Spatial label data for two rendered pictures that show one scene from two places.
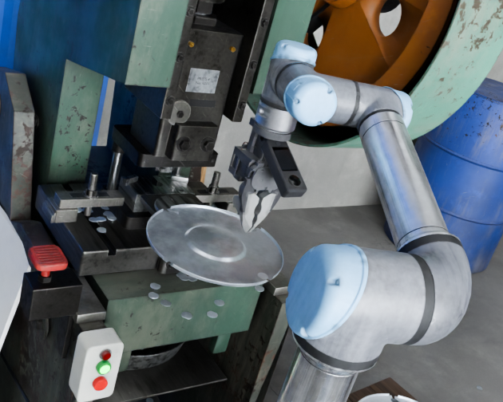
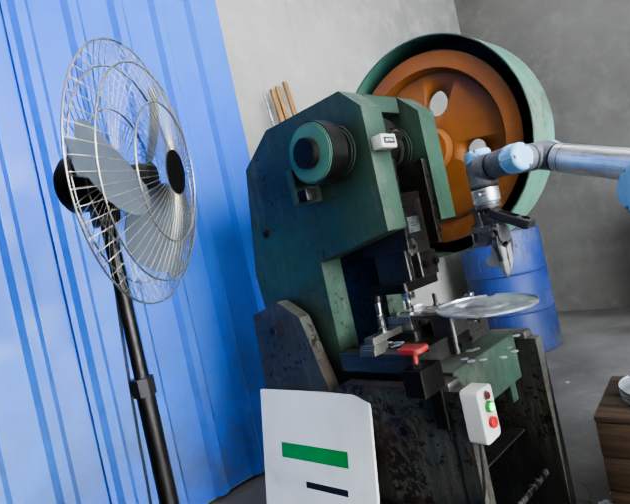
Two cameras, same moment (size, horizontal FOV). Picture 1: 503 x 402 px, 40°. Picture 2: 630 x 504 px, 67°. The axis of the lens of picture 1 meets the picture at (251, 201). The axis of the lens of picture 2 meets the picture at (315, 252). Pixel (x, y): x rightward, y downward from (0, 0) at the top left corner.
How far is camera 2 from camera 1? 73 cm
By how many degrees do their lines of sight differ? 24
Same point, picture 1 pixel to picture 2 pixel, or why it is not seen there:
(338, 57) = (459, 193)
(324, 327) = not seen: outside the picture
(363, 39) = not seen: hidden behind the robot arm
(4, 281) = (352, 433)
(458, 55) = (541, 133)
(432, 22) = (513, 129)
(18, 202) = (328, 377)
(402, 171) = (602, 149)
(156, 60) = (394, 211)
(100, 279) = not seen: hidden behind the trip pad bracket
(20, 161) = (316, 348)
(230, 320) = (511, 370)
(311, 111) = (523, 159)
